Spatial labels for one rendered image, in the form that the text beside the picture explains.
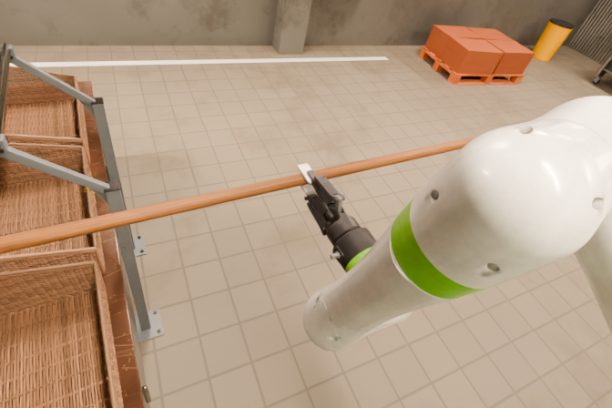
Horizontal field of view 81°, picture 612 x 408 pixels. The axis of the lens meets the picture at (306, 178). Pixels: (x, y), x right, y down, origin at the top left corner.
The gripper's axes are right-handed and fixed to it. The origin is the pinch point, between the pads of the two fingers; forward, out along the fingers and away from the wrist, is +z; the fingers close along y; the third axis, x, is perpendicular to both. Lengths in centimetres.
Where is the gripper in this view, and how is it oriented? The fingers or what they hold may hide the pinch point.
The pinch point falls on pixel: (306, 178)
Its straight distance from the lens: 91.7
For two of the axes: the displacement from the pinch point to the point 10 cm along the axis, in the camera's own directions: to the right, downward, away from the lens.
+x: 8.7, -2.0, 4.5
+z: -4.6, -6.6, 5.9
